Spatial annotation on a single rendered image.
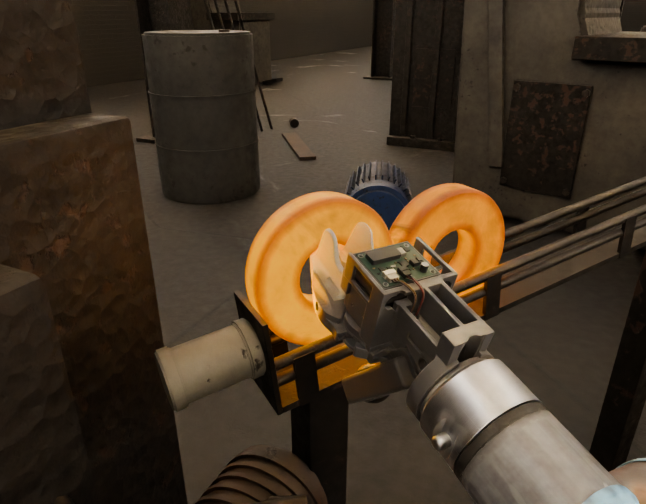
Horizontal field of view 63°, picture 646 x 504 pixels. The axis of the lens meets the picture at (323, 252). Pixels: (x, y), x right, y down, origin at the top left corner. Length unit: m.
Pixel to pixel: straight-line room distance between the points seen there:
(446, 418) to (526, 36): 2.40
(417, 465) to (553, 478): 1.02
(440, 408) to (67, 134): 0.42
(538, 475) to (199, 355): 0.29
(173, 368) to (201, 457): 0.91
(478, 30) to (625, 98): 0.72
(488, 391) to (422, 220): 0.24
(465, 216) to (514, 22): 2.14
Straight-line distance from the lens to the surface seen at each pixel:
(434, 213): 0.56
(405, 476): 1.33
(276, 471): 0.61
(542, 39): 2.65
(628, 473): 0.51
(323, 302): 0.46
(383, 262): 0.41
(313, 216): 0.49
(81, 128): 0.58
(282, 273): 0.49
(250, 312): 0.50
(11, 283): 0.43
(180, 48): 2.85
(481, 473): 0.36
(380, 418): 1.46
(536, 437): 0.35
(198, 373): 0.49
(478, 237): 0.62
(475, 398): 0.36
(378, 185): 2.17
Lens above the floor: 0.97
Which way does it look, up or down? 25 degrees down
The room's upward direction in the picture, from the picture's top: straight up
